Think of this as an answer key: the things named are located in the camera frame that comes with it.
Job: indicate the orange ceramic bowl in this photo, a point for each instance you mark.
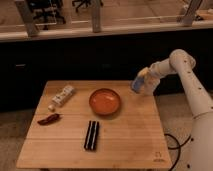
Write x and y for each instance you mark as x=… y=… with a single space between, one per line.
x=104 y=101

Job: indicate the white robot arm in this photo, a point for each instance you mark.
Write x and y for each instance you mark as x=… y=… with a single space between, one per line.
x=201 y=104

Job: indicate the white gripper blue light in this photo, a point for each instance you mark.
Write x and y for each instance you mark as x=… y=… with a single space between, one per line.
x=144 y=82

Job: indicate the wooden table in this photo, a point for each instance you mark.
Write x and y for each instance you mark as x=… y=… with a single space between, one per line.
x=131 y=138

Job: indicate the black striped sponge block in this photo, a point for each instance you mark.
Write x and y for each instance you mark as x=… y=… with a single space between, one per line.
x=92 y=136

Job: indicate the black office chair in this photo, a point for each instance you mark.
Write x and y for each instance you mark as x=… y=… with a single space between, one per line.
x=78 y=3
x=45 y=9

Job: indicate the red chili pepper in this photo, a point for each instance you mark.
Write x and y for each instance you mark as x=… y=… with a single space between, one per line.
x=50 y=119

